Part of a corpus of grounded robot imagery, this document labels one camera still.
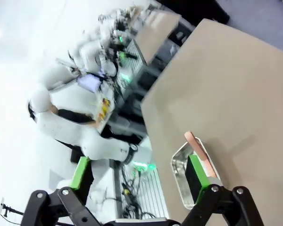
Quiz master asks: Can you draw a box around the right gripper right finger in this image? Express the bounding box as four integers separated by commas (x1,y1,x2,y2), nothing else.
181,154,266,226

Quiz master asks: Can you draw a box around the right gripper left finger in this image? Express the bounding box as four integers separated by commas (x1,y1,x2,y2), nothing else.
21,155,102,226

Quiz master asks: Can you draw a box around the pink silicone spatula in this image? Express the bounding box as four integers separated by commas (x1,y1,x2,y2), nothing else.
184,131,216,178

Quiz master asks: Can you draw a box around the rectangular stainless steel tray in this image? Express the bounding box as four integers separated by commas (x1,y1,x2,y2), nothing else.
171,136,224,210

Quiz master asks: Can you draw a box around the slotted aluminium mounting plate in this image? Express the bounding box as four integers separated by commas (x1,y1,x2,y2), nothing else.
109,162,169,221
126,39,147,80

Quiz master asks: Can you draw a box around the black stand with device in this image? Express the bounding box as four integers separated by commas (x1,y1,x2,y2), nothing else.
0,197,24,217

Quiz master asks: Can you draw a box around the person in black clothing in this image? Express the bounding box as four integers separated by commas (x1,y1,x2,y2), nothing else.
155,0,231,24

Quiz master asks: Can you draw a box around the long black cable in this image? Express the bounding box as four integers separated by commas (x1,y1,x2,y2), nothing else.
119,164,156,220

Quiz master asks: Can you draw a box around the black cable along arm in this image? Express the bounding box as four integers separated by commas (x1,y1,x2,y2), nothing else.
27,101,76,150

